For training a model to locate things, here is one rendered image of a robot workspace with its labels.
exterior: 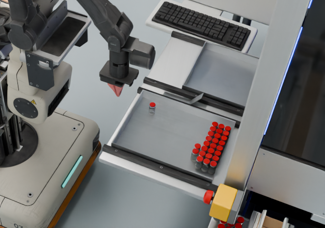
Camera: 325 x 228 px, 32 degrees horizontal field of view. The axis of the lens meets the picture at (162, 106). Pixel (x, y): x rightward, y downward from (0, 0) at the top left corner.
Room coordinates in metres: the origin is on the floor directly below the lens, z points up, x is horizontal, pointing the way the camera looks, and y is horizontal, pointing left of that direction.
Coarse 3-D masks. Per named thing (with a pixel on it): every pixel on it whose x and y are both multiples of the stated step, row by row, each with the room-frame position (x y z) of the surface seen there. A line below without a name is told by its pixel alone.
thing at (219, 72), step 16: (208, 48) 1.65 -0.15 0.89; (224, 48) 1.63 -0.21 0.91; (208, 64) 1.56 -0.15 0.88; (224, 64) 1.57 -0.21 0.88; (240, 64) 1.59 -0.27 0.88; (256, 64) 1.59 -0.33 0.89; (192, 80) 1.47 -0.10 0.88; (208, 80) 1.48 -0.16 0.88; (224, 80) 1.49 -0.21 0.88; (240, 80) 1.50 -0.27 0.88; (208, 96) 1.38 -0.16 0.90; (224, 96) 1.41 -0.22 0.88; (240, 96) 1.42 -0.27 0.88
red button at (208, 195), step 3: (207, 192) 0.90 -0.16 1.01; (210, 192) 0.90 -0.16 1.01; (213, 192) 0.91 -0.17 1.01; (204, 195) 0.89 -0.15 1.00; (207, 195) 0.89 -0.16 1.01; (210, 195) 0.89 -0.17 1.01; (204, 198) 0.89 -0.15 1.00; (207, 198) 0.88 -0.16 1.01; (210, 198) 0.88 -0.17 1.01; (204, 201) 0.88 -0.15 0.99; (207, 201) 0.88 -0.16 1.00
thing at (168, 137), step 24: (144, 96) 1.35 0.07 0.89; (144, 120) 1.25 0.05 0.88; (168, 120) 1.26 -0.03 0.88; (192, 120) 1.27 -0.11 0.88; (216, 120) 1.28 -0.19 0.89; (120, 144) 1.13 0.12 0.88; (144, 144) 1.14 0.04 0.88; (168, 144) 1.16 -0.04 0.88; (192, 144) 1.17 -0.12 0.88; (192, 168) 1.07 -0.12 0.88; (216, 168) 1.09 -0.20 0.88
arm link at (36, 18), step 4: (36, 16) 1.25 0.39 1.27; (8, 20) 1.24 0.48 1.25; (32, 20) 1.23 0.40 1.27; (36, 20) 1.24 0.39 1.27; (40, 20) 1.25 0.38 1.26; (4, 24) 1.23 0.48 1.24; (8, 24) 1.22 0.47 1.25; (32, 24) 1.22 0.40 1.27; (36, 24) 1.23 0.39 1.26; (40, 24) 1.24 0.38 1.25; (44, 24) 1.26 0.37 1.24; (8, 28) 1.22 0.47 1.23; (32, 28) 1.21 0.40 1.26; (36, 28) 1.22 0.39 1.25; (40, 28) 1.23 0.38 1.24; (36, 32) 1.21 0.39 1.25; (40, 32) 1.23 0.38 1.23
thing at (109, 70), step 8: (104, 64) 1.19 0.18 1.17; (112, 64) 1.15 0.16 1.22; (120, 64) 1.14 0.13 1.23; (128, 64) 1.16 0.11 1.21; (104, 72) 1.16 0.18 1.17; (112, 72) 1.15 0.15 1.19; (120, 72) 1.14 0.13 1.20; (128, 72) 1.16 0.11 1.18; (136, 72) 1.17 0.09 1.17; (120, 80) 1.13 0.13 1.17; (128, 80) 1.14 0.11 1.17
